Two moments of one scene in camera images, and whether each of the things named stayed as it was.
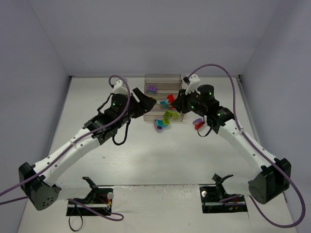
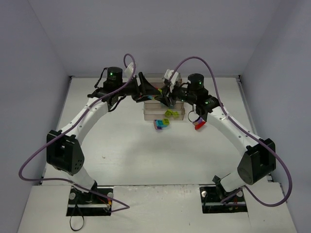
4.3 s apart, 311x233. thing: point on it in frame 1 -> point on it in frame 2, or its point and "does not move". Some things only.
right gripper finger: (181, 102) -> (164, 99)
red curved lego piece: (198, 125) does not move
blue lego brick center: (160, 123) does not move
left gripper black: (139, 105) -> (141, 85)
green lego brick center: (165, 121) does not move
